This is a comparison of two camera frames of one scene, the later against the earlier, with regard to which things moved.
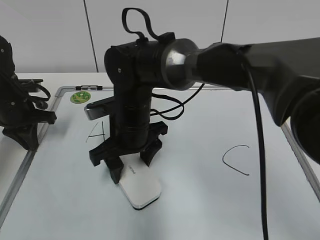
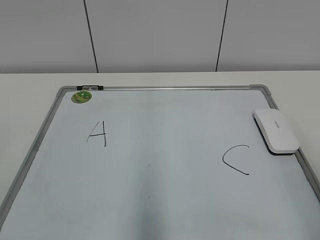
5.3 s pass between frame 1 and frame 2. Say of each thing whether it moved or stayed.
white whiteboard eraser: moved
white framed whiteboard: stayed
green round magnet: stayed
